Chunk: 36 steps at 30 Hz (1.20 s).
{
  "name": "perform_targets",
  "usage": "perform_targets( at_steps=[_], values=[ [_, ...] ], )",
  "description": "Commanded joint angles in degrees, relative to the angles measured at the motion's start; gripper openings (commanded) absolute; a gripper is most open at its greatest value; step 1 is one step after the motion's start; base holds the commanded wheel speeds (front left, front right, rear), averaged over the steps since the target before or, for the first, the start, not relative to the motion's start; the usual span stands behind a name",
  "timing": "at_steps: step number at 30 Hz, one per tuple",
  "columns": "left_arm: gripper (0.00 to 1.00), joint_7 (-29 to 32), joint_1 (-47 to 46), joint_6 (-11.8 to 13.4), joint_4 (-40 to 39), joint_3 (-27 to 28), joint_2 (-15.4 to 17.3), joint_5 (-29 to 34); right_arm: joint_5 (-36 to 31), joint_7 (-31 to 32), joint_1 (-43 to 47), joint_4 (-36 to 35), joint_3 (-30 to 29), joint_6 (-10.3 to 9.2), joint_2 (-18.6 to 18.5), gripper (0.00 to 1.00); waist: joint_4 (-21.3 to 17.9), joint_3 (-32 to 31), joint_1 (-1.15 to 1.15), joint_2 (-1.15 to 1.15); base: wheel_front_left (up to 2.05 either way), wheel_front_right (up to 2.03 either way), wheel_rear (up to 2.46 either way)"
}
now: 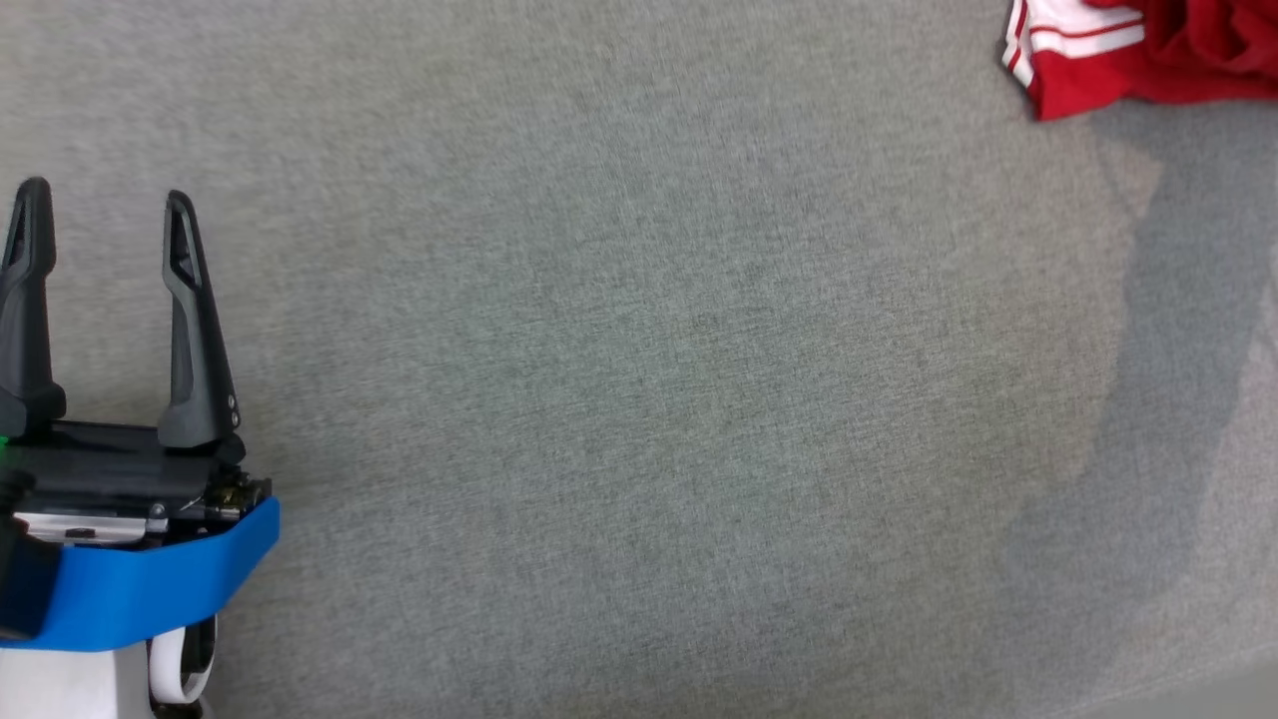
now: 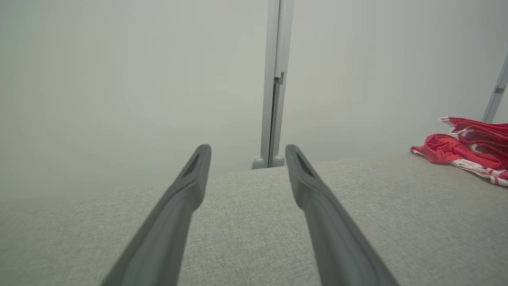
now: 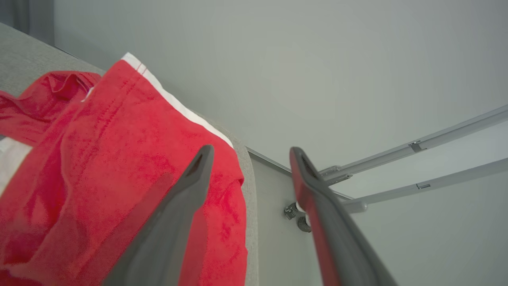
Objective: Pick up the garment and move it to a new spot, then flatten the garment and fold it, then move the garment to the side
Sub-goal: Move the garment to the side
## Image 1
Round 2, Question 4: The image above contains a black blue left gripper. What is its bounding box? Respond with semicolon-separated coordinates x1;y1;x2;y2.
0;177;282;655

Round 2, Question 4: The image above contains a red white jersey shirt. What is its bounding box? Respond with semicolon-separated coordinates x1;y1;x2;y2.
1000;0;1278;123

